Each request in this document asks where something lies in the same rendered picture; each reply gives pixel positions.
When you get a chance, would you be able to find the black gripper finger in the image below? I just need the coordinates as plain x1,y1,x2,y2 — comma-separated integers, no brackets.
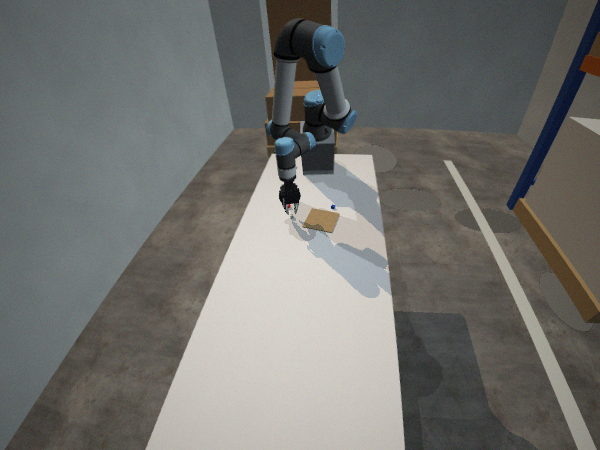
294,188,301,214
279,190,289,215

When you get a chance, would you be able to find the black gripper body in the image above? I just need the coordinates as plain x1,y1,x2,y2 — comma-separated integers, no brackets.
279,175,299,205

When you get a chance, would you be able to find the tan square mat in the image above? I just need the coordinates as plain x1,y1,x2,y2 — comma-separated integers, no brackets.
302,208,340,233

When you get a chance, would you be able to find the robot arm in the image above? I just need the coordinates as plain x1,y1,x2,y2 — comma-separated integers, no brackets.
266,18,357,180

